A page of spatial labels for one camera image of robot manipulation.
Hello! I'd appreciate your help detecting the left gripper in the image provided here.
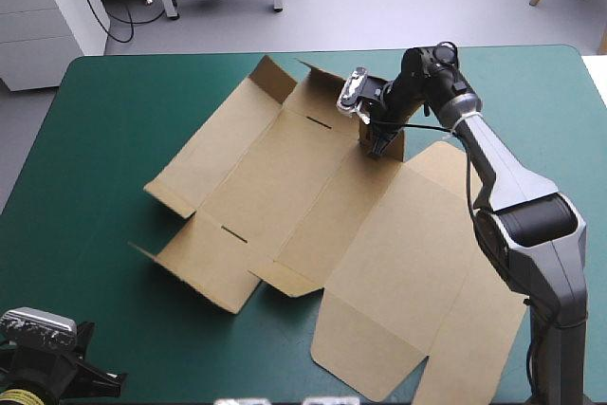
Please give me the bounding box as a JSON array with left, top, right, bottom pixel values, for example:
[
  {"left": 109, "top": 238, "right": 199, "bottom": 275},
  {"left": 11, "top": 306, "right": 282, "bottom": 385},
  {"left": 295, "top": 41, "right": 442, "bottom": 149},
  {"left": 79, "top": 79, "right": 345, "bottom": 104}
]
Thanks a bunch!
[{"left": 0, "top": 321, "right": 129, "bottom": 405}]

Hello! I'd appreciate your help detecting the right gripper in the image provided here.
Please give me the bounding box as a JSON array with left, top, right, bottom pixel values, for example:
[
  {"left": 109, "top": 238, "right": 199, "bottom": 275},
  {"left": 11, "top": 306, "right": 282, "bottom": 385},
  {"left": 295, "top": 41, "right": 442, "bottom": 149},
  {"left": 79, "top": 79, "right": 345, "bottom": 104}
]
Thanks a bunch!
[{"left": 356, "top": 75, "right": 405, "bottom": 160}]

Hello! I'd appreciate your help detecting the brown cardboard box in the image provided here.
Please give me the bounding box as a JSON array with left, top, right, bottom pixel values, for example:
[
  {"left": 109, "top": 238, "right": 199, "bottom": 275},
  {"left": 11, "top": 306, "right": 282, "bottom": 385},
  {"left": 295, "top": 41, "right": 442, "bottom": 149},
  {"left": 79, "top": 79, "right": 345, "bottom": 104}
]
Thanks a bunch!
[{"left": 127, "top": 54, "right": 530, "bottom": 404}]

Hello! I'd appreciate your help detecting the white side table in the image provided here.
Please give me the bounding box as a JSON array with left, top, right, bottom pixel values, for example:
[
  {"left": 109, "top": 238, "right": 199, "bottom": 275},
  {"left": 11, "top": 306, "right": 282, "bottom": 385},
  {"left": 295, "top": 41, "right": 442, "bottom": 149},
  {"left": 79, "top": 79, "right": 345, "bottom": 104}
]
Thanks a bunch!
[{"left": 580, "top": 54, "right": 607, "bottom": 110}]

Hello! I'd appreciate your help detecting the white drawer cabinet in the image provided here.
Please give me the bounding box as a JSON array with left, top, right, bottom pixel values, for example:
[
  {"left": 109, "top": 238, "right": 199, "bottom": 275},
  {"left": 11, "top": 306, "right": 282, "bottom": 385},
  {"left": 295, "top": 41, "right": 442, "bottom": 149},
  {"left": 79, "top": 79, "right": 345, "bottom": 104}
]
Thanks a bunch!
[{"left": 0, "top": 0, "right": 113, "bottom": 93}]

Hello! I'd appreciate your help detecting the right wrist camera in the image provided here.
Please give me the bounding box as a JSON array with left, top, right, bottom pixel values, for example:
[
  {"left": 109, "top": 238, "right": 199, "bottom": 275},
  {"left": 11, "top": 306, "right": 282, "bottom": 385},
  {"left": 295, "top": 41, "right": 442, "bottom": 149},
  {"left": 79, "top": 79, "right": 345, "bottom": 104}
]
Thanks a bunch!
[{"left": 336, "top": 65, "right": 369, "bottom": 118}]

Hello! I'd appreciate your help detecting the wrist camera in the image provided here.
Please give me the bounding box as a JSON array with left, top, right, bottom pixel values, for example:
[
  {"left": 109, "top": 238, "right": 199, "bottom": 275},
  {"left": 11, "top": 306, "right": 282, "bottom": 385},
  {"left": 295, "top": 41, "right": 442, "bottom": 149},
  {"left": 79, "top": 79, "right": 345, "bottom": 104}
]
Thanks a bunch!
[
  {"left": 336, "top": 65, "right": 369, "bottom": 118},
  {"left": 0, "top": 307, "right": 79, "bottom": 348}
]

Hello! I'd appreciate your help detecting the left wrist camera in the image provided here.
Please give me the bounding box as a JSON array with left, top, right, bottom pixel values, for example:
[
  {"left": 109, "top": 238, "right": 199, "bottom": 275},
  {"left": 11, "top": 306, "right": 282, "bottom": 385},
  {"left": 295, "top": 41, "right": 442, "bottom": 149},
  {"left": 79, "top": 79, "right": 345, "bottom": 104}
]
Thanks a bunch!
[{"left": 0, "top": 307, "right": 79, "bottom": 348}]

